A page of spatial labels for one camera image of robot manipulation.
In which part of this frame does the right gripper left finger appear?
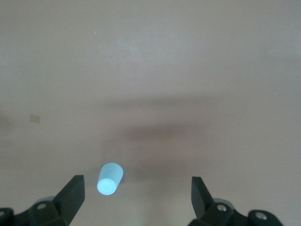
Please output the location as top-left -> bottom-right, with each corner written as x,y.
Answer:
0,175 -> 85,226

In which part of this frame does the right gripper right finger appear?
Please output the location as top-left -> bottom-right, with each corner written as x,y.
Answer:
188,176 -> 283,226

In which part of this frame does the light blue plastic cup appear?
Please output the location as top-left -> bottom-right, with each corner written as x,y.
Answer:
96,162 -> 125,196

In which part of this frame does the brown table cover sheet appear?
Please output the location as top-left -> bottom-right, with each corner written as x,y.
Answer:
0,0 -> 301,226

